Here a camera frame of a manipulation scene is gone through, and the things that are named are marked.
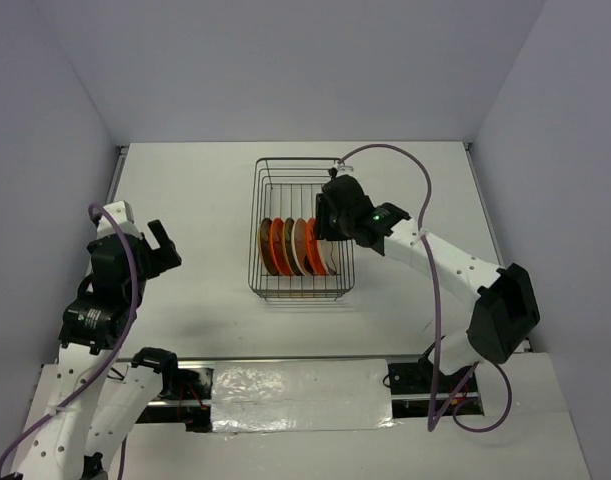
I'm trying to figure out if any orange plate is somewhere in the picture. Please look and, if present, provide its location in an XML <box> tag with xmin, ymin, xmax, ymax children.
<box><xmin>306</xmin><ymin>218</ymin><xmax>328</xmax><ymax>276</ymax></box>
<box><xmin>270</xmin><ymin>217</ymin><xmax>292</xmax><ymax>276</ymax></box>

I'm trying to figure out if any cream white plate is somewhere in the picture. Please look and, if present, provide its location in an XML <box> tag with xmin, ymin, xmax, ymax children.
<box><xmin>291</xmin><ymin>218</ymin><xmax>314</xmax><ymax>276</ymax></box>

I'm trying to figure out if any brown yellow patterned plate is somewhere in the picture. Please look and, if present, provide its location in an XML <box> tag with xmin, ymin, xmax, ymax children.
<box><xmin>257</xmin><ymin>218</ymin><xmax>279</xmax><ymax>276</ymax></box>

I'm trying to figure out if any white plate with dark spot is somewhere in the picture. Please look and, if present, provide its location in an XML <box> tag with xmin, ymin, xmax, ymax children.
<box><xmin>319</xmin><ymin>240</ymin><xmax>338</xmax><ymax>276</ymax></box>

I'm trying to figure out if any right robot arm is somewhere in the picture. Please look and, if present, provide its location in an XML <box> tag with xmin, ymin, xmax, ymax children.
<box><xmin>314</xmin><ymin>175</ymin><xmax>540</xmax><ymax>391</ymax></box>

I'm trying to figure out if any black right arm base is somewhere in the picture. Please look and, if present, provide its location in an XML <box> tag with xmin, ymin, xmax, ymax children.
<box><xmin>381</xmin><ymin>354</ymin><xmax>468</xmax><ymax>400</ymax></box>

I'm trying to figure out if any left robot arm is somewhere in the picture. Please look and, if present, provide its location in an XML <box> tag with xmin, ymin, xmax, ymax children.
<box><xmin>8</xmin><ymin>217</ymin><xmax>181</xmax><ymax>479</ymax></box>

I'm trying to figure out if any foil covered white panel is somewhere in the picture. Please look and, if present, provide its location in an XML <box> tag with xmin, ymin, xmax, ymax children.
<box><xmin>210</xmin><ymin>359</ymin><xmax>394</xmax><ymax>433</ymax></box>

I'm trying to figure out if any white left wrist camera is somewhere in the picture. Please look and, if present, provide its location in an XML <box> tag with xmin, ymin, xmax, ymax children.
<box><xmin>88</xmin><ymin>201</ymin><xmax>142</xmax><ymax>240</ymax></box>

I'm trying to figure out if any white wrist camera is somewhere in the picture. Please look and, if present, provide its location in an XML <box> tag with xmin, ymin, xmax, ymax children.
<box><xmin>328</xmin><ymin>159</ymin><xmax>354</xmax><ymax>179</ymax></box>
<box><xmin>88</xmin><ymin>201</ymin><xmax>142</xmax><ymax>240</ymax></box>

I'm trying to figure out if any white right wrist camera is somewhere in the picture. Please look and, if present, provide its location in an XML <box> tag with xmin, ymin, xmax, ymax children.
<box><xmin>328</xmin><ymin>159</ymin><xmax>354</xmax><ymax>179</ymax></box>

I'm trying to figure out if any wire dish rack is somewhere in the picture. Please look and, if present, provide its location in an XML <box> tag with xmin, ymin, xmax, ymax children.
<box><xmin>247</xmin><ymin>157</ymin><xmax>355</xmax><ymax>302</ymax></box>

